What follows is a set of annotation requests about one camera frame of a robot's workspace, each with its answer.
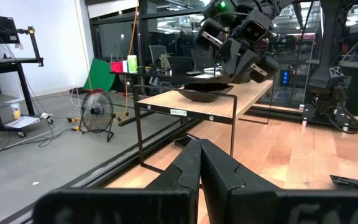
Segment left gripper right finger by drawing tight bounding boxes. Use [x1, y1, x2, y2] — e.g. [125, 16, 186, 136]
[200, 138, 358, 224]

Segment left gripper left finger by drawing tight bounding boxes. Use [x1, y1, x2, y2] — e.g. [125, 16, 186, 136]
[32, 138, 202, 224]

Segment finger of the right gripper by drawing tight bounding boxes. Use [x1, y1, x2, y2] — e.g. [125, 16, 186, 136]
[221, 39, 242, 77]
[239, 52, 254, 77]

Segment black controller box with lights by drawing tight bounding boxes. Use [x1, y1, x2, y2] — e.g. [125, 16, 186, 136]
[280, 70, 291, 87]

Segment person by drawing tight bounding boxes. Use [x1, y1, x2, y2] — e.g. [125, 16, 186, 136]
[175, 30, 195, 58]

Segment black laptop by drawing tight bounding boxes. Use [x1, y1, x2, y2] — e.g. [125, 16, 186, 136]
[167, 56, 195, 75]

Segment olive jacket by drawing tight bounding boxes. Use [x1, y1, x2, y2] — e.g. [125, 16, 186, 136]
[159, 53, 171, 70]

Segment grey office chair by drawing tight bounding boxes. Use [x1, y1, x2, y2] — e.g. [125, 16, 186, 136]
[149, 45, 168, 86]

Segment black work table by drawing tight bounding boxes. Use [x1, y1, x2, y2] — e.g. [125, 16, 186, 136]
[109, 70, 223, 127]

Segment green and white canister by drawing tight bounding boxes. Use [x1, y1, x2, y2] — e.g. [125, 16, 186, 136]
[127, 55, 138, 74]

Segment black floor fan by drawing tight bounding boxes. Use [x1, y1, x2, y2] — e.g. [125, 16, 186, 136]
[79, 91, 115, 143]

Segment red container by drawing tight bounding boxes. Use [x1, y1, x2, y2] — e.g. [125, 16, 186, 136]
[109, 61, 124, 73]

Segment green board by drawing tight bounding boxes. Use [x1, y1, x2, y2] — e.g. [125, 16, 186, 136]
[83, 58, 117, 93]

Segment white paper sheets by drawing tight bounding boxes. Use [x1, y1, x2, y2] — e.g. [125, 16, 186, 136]
[4, 115, 42, 129]

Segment black standing desk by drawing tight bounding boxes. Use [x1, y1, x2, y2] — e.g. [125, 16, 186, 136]
[0, 57, 45, 138]

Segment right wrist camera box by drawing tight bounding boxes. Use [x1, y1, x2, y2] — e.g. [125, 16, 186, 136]
[238, 10, 273, 45]

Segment wooden shelf black metal frame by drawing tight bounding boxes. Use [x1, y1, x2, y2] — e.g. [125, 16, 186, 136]
[132, 79, 275, 174]

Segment black aluminium frame rail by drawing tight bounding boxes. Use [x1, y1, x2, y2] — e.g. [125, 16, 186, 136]
[247, 105, 358, 134]
[0, 118, 203, 224]

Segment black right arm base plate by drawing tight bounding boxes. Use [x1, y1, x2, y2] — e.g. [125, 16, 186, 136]
[299, 104, 358, 133]

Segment yellow hanging cable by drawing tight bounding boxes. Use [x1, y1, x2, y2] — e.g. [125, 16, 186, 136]
[116, 0, 139, 121]

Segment black right base cable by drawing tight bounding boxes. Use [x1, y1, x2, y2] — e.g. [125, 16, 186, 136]
[323, 82, 358, 135]

